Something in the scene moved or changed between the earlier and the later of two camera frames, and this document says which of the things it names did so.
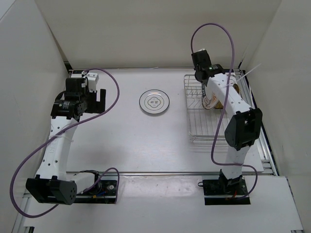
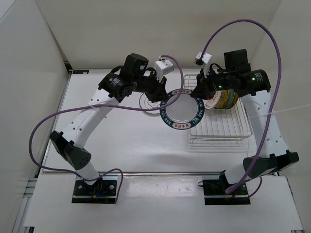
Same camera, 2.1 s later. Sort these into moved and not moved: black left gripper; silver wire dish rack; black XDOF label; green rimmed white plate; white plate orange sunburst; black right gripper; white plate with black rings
Moved: black left gripper; green rimmed white plate; black right gripper
Not moved: silver wire dish rack; black XDOF label; white plate orange sunburst; white plate with black rings
